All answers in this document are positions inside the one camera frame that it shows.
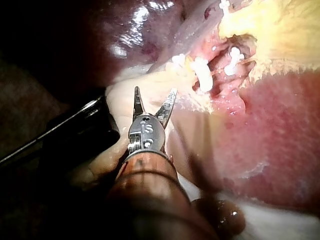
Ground right arm instrument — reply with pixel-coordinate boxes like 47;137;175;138
127;113;167;154

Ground right arm instrument jaw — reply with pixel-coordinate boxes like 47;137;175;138
154;88;179;129
132;86;147;120

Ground white clip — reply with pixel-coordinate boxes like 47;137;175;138
171;53;186;70
223;46;245;77
190;56;214;92
218;0;231;14

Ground gallbladder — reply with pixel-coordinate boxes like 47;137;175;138
216;0;320;78

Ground black metal frame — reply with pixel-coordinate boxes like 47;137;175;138
0;94;121;169

